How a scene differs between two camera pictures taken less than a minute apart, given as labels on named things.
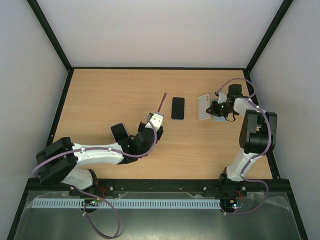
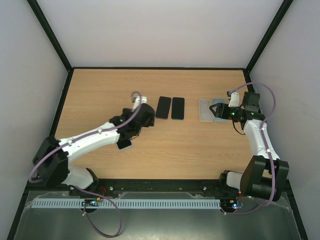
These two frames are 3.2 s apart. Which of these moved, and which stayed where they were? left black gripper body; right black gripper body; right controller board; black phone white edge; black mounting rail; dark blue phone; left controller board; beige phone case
Moved: black phone white edge; beige phone case; left black gripper body
Stayed: black mounting rail; left controller board; right controller board; dark blue phone; right black gripper body
